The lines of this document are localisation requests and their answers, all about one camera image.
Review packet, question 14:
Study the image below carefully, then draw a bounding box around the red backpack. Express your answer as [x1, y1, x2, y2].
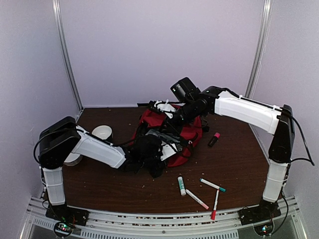
[129, 107, 209, 178]

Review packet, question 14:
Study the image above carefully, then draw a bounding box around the grey pencil pouch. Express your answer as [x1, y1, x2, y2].
[146, 129, 180, 144]

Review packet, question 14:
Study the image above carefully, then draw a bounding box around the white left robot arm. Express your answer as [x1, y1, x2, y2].
[33, 117, 177, 207]

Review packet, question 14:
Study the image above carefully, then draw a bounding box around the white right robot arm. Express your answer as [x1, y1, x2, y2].
[156, 77, 299, 216]

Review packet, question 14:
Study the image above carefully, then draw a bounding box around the round white bowl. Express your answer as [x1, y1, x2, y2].
[92, 125, 113, 143]

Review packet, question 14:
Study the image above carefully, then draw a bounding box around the black pink highlighter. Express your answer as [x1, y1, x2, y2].
[207, 132, 220, 147]

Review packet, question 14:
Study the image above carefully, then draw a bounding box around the white glue stick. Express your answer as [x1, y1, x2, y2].
[177, 176, 186, 196]

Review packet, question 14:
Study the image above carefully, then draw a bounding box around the teal capped white marker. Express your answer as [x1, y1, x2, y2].
[199, 178, 226, 192]

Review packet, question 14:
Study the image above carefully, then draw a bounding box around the pink capped white marker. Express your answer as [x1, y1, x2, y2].
[185, 189, 209, 210]

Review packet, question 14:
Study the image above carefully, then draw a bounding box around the scalloped white bowl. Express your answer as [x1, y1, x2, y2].
[64, 153, 83, 166]

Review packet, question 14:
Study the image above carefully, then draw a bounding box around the red capped white marker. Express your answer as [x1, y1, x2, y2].
[211, 189, 220, 221]

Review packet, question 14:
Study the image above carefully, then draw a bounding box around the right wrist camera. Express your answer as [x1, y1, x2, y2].
[149, 100, 176, 119]

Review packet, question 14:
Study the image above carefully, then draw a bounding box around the front aluminium rail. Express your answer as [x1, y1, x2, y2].
[18, 197, 310, 239]

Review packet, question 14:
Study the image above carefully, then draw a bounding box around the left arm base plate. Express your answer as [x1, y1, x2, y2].
[45, 204, 89, 226]

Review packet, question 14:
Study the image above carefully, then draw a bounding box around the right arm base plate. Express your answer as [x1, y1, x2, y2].
[238, 205, 281, 225]

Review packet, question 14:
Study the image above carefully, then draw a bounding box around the right aluminium frame post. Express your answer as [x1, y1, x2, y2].
[240, 0, 272, 113]

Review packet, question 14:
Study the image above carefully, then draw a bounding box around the aluminium frame post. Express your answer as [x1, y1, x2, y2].
[240, 0, 272, 113]
[52, 0, 84, 111]

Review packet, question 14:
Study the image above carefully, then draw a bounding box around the left aluminium frame post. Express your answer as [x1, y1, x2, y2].
[52, 0, 84, 111]

